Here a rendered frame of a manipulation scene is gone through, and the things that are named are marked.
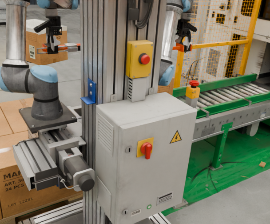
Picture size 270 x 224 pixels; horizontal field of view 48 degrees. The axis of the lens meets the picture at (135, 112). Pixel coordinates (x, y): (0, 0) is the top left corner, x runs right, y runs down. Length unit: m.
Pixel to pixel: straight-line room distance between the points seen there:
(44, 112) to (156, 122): 0.60
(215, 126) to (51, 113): 1.64
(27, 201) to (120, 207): 1.16
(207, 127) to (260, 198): 0.75
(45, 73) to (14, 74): 0.14
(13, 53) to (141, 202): 0.86
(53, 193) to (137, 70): 1.39
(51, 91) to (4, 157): 0.84
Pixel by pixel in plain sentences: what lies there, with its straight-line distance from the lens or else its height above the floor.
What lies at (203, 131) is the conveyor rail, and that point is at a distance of 2.63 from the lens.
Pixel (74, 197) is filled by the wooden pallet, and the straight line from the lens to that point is 2.41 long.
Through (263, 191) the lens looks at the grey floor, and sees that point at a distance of 2.97.
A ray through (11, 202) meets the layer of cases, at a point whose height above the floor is 0.26.
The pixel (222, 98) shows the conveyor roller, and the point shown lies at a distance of 3.27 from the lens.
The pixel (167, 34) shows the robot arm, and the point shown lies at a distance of 1.63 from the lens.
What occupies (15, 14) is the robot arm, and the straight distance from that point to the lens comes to 1.48.
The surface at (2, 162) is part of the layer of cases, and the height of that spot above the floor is 0.54.
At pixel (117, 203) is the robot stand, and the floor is 0.90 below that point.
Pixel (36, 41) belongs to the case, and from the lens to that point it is 3.59.
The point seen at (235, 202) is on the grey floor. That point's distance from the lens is 2.75.
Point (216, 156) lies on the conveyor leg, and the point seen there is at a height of 0.14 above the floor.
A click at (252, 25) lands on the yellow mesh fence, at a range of 3.88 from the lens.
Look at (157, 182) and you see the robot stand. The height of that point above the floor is 0.94.
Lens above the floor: 1.72
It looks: 26 degrees down
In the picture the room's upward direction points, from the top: 4 degrees clockwise
